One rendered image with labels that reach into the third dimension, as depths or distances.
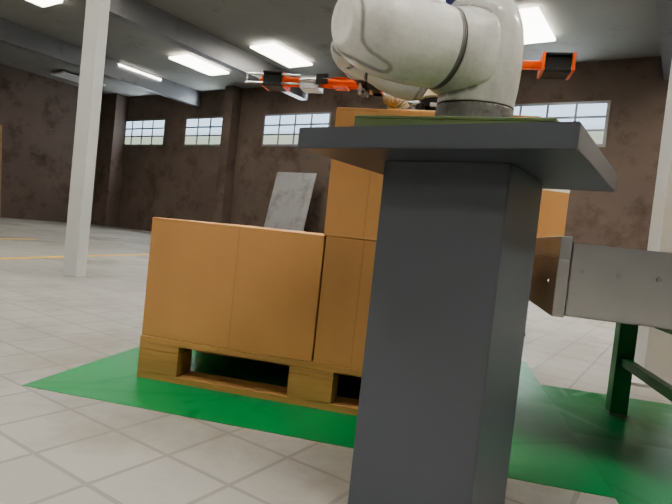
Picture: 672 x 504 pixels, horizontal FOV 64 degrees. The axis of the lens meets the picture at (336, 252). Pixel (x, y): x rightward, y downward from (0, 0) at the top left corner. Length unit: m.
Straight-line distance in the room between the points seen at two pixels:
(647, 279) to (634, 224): 8.61
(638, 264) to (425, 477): 0.79
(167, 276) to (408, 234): 1.03
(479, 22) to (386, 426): 0.78
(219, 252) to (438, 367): 0.96
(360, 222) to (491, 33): 0.75
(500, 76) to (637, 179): 9.17
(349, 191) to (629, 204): 8.75
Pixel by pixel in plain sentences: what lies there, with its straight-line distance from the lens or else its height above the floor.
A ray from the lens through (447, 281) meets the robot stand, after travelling 1.01.
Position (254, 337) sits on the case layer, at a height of 0.19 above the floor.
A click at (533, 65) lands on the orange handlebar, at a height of 1.07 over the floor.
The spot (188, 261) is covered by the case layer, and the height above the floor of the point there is 0.41.
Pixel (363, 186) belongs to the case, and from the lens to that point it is 1.65.
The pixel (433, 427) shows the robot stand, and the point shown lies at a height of 0.22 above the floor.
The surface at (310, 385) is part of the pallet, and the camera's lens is 1.73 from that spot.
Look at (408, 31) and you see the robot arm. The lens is 0.99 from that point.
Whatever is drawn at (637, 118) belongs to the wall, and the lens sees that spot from 10.43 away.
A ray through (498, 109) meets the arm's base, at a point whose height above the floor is 0.82.
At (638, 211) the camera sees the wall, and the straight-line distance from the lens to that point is 10.17.
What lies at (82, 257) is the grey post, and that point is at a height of 0.15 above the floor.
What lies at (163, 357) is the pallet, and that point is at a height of 0.08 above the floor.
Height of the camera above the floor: 0.56
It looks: 2 degrees down
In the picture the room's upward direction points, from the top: 6 degrees clockwise
